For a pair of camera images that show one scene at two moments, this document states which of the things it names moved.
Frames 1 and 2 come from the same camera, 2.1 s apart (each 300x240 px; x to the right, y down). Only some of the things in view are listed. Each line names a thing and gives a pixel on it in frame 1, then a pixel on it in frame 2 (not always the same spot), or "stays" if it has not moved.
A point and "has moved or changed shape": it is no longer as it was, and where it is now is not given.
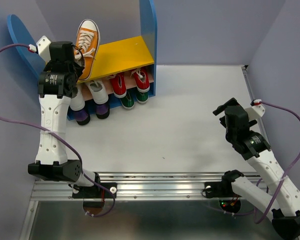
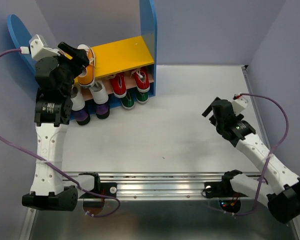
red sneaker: (118, 84) stays
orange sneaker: (86, 45) has moved or changed shape
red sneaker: (142, 80) stays
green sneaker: (142, 98) stays
